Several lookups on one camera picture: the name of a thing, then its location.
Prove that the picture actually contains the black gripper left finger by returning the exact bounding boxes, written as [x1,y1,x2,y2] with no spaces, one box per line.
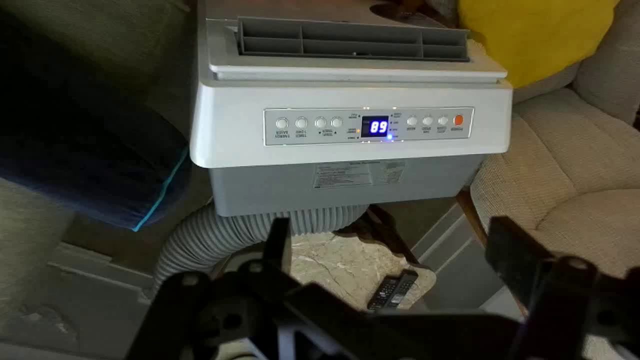
[126,215,316,360]

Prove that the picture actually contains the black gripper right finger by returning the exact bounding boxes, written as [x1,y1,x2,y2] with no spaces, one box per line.
[483,213,640,360]

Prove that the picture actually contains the white air conditioner unit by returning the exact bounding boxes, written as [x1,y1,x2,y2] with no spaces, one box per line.
[187,0,516,219]

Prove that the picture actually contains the beige armchair back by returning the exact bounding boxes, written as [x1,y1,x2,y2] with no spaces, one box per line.
[468,0,640,282]

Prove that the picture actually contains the marble top side table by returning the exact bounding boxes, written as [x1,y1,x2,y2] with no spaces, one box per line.
[217,227,439,316]

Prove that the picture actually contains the black remote control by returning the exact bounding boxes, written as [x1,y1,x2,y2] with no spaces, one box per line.
[366,274,403,313]
[393,266,421,295]

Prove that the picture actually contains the dark blanket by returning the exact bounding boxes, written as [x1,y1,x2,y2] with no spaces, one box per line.
[0,12,191,233]

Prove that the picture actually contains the yellow cushion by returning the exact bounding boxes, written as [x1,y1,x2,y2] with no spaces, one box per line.
[456,0,622,92]

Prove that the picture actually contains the grey corrugated exhaust hose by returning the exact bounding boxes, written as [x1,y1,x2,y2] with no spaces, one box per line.
[154,204,369,290]

